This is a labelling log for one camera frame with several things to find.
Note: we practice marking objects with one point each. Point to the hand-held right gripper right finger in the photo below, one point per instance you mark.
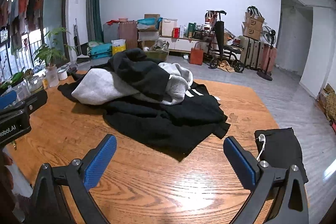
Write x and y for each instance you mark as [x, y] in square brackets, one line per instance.
[240, 161]

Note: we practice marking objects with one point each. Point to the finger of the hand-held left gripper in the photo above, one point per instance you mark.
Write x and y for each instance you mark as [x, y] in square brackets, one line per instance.
[34, 102]
[8, 99]

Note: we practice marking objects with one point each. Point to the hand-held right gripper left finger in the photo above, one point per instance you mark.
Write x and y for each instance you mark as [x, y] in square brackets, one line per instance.
[101, 161]

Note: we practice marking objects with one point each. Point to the row of hanging clothes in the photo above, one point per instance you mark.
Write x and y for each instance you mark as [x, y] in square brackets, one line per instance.
[21, 6]

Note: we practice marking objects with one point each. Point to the person's left hand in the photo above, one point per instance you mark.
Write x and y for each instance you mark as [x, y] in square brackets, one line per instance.
[5, 170]

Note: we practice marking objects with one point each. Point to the short glass jar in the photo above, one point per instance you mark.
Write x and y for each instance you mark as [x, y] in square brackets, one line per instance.
[34, 83]

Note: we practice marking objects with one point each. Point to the green bottle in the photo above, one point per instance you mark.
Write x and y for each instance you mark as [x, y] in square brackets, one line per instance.
[13, 79]

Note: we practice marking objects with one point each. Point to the tall glass jar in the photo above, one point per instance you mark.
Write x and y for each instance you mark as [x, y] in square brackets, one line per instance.
[51, 76]

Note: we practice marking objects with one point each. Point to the potted green plant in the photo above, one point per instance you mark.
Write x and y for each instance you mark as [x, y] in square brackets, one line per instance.
[51, 53]

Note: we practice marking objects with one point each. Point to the grey hoodie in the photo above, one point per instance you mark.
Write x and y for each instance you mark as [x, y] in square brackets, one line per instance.
[99, 85]

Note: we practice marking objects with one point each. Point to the teal crate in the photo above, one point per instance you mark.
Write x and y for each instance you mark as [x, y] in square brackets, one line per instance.
[101, 50]

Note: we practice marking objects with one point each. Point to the crumpled brown paper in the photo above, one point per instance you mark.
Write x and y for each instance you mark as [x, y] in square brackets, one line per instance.
[226, 65]

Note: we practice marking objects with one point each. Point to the red toolbox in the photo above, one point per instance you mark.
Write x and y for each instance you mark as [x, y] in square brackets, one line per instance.
[334, 126]

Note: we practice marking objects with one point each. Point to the yellow and white bag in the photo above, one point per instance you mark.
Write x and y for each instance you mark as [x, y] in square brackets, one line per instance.
[119, 47]

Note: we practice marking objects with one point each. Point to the grey suitcase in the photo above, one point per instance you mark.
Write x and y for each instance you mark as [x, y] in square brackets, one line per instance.
[110, 32]

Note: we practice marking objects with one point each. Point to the camouflage cloth pile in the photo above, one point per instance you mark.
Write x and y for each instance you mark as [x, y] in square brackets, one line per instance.
[327, 100]

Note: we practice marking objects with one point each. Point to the pink suitcase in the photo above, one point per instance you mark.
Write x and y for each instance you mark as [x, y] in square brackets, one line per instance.
[270, 58]

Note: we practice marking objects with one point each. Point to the olive suitcase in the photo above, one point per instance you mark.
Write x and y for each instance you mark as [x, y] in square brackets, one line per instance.
[249, 52]

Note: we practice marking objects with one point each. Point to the black wheeled scooter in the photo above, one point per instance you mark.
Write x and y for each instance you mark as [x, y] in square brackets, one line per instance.
[225, 50]

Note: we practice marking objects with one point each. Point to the orange paper bag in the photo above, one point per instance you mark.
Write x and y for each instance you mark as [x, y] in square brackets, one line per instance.
[196, 56]

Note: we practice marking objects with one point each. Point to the brown board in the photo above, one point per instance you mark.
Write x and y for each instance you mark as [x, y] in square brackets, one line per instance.
[128, 34]

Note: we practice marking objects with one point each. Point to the green curtain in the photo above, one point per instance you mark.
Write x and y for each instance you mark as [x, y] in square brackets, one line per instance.
[95, 3]

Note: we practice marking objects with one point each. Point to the olive green crate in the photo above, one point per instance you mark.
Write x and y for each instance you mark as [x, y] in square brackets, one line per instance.
[157, 55]

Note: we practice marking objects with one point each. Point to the printed cardboard box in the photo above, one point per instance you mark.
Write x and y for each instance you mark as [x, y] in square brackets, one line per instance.
[254, 19]
[251, 33]

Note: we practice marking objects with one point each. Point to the white low cabinet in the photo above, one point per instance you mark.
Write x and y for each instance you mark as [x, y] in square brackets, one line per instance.
[183, 45]

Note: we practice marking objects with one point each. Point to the black standing fan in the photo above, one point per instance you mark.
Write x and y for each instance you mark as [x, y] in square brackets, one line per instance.
[268, 35]

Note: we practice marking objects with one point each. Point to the black umbrella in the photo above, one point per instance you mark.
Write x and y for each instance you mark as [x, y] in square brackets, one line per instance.
[219, 31]

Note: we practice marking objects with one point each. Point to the grey wrapped package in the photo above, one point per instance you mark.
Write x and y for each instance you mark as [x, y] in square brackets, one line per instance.
[148, 35]

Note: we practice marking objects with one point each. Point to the teal cushion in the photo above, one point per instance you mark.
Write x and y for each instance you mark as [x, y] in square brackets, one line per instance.
[146, 21]

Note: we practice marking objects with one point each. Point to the green box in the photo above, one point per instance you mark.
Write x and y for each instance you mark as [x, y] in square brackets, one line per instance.
[192, 29]

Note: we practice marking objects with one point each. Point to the red box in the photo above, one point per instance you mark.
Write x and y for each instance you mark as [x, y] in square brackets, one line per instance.
[176, 32]

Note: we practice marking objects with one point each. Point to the hanging tote bags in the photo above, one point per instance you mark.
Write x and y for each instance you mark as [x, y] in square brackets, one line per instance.
[210, 19]

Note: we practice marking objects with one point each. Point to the small cardboard box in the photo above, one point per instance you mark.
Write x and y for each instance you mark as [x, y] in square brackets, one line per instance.
[151, 16]

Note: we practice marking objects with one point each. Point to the white box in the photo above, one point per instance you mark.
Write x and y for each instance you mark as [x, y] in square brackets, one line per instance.
[168, 27]

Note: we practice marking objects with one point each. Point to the black bag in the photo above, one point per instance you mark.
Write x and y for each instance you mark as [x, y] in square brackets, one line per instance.
[253, 9]

